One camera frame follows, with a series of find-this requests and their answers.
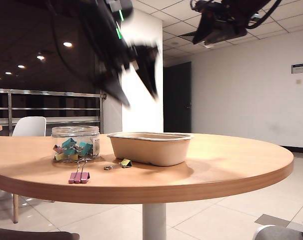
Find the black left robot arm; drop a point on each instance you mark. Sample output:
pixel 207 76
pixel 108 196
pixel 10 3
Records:
pixel 99 30

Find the white plastic chair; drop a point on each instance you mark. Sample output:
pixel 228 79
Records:
pixel 29 126

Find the white wall sign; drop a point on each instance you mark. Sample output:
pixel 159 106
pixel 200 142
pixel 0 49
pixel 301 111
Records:
pixel 300 68

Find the teal binder clip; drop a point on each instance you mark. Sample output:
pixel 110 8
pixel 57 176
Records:
pixel 69 143
pixel 86 148
pixel 70 151

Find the small pink binder clip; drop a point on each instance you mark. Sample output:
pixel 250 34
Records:
pixel 57 149

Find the clear plastic clip jar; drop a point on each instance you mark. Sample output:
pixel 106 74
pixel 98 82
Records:
pixel 91 135

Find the grey floor plate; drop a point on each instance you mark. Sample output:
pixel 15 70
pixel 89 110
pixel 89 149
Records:
pixel 272 220

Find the yellow binder clip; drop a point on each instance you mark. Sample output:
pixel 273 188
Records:
pixel 75 157
pixel 60 157
pixel 126 163

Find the wall light switch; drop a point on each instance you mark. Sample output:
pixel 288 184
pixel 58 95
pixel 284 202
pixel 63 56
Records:
pixel 298 81

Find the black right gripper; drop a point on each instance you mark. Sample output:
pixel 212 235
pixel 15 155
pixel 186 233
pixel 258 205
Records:
pixel 229 11

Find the dark glass window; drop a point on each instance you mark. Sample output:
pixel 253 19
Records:
pixel 21 30

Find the grey chair back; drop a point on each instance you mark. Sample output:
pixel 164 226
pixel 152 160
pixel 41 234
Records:
pixel 281 235

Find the brown seat cushion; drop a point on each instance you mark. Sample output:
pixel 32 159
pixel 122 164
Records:
pixel 29 235

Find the white table pedestal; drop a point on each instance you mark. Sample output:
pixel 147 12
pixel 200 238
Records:
pixel 154 222

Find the dark single door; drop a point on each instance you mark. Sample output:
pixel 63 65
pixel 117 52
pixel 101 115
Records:
pixel 177 100

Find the beige rectangular pulp tray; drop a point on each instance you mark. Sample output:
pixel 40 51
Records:
pixel 151 150

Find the ceiling air vent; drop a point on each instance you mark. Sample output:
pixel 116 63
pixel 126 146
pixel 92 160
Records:
pixel 185 35

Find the steel window railing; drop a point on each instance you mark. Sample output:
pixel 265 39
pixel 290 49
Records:
pixel 54 93

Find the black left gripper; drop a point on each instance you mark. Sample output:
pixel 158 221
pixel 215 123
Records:
pixel 131 53

